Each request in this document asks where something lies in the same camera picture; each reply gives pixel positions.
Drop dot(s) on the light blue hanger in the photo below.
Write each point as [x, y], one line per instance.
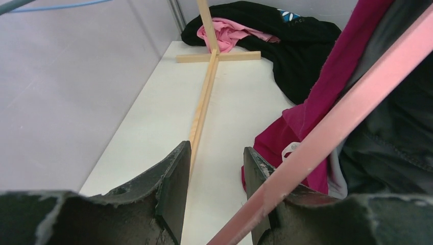
[58, 7]

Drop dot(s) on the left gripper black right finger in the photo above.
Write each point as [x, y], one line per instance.
[389, 202]

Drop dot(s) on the grey wall conduit strip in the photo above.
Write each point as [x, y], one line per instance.
[177, 14]

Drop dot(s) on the pink cloth on pile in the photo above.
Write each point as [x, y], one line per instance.
[229, 32]

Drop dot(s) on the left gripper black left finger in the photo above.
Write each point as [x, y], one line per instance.
[148, 209]

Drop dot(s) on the pink hanger hook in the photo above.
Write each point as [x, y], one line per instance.
[377, 83]

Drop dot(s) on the black garment pile with flower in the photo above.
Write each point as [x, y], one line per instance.
[298, 56]

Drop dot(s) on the wooden clothes rack frame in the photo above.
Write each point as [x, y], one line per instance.
[213, 60]

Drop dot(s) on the grey-blue plastic hanger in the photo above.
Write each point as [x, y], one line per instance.
[12, 5]

